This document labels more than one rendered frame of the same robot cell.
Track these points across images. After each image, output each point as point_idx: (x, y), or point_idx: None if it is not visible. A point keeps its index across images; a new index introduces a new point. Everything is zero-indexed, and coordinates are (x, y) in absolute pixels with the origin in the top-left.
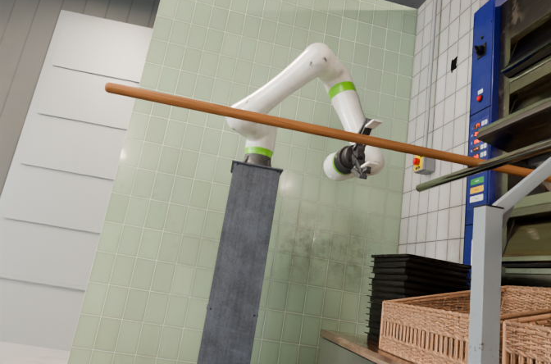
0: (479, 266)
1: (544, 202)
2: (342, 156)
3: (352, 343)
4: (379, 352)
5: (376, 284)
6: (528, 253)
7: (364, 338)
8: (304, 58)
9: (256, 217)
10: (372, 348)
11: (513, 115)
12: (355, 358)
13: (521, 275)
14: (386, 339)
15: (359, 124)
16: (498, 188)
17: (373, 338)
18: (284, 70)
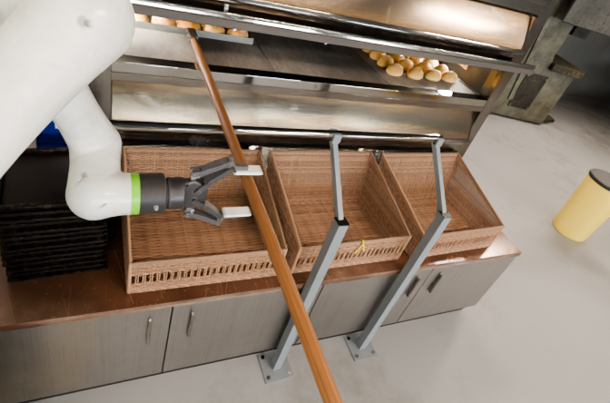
0: (334, 250)
1: (170, 75)
2: (173, 205)
3: (95, 313)
4: (162, 300)
5: (29, 237)
6: (150, 120)
7: (14, 286)
8: (104, 57)
9: None
10: (126, 299)
11: (192, 11)
12: (105, 319)
13: (133, 133)
14: (142, 285)
15: (93, 101)
16: None
17: (32, 279)
18: (33, 101)
